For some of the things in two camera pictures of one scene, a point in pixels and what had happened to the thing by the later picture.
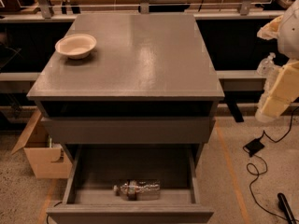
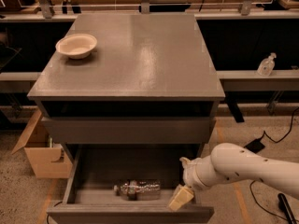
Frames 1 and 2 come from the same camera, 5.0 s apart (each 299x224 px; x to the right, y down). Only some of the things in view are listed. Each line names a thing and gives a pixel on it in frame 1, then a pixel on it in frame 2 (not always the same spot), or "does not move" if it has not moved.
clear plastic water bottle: [138, 189] does not move
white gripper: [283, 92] -> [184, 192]
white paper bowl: [76, 46] does not move
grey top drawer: [128, 130] does not move
